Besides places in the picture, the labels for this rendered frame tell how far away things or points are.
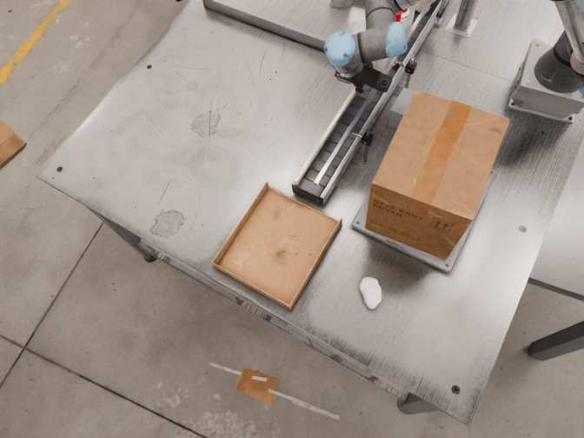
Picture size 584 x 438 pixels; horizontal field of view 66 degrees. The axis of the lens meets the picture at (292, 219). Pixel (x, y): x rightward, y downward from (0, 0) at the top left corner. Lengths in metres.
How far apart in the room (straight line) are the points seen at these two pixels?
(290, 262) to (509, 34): 1.13
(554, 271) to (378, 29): 0.79
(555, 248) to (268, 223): 0.81
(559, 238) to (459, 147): 0.45
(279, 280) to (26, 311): 1.58
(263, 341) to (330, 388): 0.36
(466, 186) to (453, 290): 0.33
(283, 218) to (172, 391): 1.10
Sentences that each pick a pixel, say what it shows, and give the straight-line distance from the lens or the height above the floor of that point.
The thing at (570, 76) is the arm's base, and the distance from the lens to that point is 1.57.
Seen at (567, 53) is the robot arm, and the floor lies 1.05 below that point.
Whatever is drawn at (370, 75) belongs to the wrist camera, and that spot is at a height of 1.07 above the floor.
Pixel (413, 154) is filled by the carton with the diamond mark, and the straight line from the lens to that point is 1.12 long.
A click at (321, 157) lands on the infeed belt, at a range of 1.39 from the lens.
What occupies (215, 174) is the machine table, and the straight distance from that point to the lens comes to 1.47.
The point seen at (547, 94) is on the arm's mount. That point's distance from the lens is 1.59.
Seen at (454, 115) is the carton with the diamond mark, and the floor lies 1.12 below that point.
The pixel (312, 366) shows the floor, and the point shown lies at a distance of 2.07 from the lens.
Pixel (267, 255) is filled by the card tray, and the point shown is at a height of 0.83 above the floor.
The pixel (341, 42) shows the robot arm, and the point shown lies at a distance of 1.16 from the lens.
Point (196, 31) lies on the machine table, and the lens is 1.89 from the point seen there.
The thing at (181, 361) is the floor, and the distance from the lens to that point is 2.18.
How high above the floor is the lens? 2.05
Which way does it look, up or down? 65 degrees down
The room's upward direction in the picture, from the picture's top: 12 degrees counter-clockwise
